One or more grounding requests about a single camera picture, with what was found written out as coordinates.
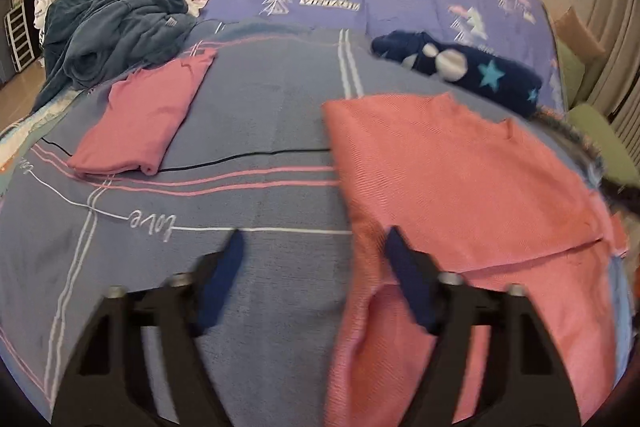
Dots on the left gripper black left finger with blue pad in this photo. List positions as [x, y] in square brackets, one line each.
[137, 362]

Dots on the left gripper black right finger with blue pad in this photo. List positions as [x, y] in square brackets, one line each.
[494, 363]

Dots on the salmon pink knit garment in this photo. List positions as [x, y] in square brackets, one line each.
[487, 200]

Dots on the green cushion near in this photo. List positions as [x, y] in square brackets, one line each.
[618, 165]

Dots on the green cushion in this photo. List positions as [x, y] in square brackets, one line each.
[618, 165]
[572, 72]

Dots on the blue grey striped bedspread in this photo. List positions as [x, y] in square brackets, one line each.
[253, 154]

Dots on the folded pink garment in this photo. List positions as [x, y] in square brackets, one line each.
[143, 114]

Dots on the navy star fleece garment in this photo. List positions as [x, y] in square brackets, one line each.
[510, 84]

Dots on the green cushion far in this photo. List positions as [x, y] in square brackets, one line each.
[572, 72]

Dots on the white ladder rack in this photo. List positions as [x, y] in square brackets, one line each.
[18, 38]

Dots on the teal blue fleece blanket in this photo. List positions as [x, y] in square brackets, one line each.
[89, 41]

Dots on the tan pink cushion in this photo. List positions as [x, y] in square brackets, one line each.
[578, 38]

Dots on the beige pleated curtain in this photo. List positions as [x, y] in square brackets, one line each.
[611, 83]

